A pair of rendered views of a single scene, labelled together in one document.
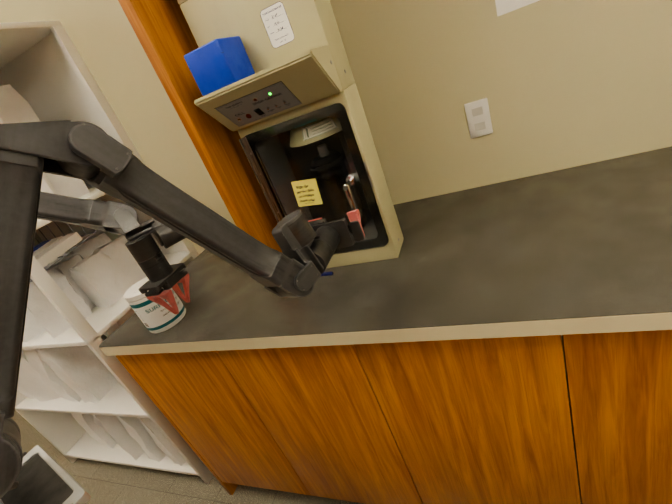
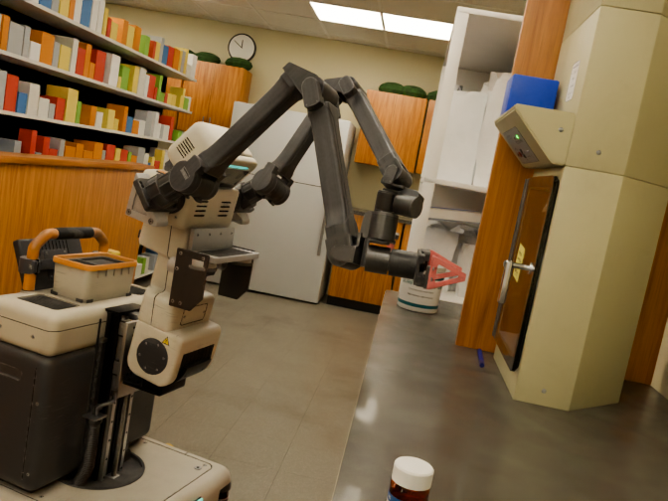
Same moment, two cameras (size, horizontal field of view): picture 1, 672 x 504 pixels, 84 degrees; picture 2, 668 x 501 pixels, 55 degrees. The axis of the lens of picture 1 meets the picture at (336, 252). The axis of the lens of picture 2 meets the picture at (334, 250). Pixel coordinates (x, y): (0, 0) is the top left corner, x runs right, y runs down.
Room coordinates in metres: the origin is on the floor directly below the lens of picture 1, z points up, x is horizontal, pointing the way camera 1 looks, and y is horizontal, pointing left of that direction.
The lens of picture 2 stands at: (0.08, -1.17, 1.32)
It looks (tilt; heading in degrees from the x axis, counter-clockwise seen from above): 7 degrees down; 68
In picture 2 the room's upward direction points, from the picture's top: 10 degrees clockwise
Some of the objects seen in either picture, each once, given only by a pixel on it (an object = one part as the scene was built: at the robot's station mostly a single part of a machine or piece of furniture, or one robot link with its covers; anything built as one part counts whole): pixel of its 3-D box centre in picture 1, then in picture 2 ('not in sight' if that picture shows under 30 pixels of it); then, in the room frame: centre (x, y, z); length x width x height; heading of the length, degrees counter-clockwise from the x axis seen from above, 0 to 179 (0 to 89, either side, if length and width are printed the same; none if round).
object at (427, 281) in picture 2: (348, 222); (441, 272); (0.78, -0.05, 1.16); 0.09 x 0.07 x 0.07; 152
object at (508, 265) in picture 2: (352, 196); (513, 281); (0.93, -0.09, 1.17); 0.05 x 0.03 x 0.10; 152
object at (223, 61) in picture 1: (221, 66); (528, 100); (1.00, 0.08, 1.55); 0.10 x 0.10 x 0.09; 62
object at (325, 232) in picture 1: (325, 241); (407, 264); (0.73, 0.01, 1.16); 0.10 x 0.07 x 0.07; 62
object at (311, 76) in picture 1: (267, 95); (526, 139); (0.96, 0.01, 1.46); 0.32 x 0.11 x 0.10; 62
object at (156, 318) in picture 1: (156, 303); (420, 285); (1.13, 0.60, 1.01); 0.13 x 0.13 x 0.15
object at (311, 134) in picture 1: (317, 192); (522, 266); (1.00, -0.01, 1.19); 0.30 x 0.01 x 0.40; 62
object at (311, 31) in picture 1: (315, 131); (597, 217); (1.12, -0.08, 1.32); 0.32 x 0.25 x 0.77; 62
